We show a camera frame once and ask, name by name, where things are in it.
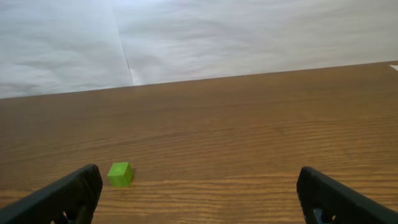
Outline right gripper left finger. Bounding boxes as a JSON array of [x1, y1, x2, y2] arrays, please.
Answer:
[[0, 164, 104, 224]]

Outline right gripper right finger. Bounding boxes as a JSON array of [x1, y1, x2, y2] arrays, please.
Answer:
[[295, 166, 398, 224]]

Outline green cube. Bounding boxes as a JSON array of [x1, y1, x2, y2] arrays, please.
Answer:
[[107, 161, 135, 188]]

